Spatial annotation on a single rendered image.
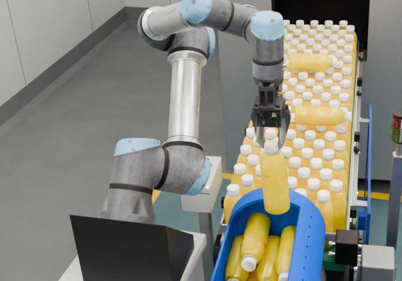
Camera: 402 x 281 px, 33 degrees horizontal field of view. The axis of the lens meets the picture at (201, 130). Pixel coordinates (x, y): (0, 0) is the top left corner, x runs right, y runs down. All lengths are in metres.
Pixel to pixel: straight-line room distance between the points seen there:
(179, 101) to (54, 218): 2.31
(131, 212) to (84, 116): 3.47
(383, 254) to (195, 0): 1.14
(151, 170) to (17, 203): 2.60
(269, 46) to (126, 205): 0.54
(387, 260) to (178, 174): 0.83
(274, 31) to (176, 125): 0.46
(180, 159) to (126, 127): 3.11
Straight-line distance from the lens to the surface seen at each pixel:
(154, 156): 1.76
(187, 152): 1.81
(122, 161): 1.75
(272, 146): 1.72
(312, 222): 1.90
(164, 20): 1.76
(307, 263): 1.76
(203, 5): 1.58
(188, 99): 1.89
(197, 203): 2.23
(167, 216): 3.93
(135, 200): 1.73
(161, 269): 1.70
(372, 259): 2.29
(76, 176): 4.43
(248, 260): 1.85
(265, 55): 1.56
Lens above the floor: 2.34
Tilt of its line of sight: 29 degrees down
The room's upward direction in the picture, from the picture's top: 5 degrees counter-clockwise
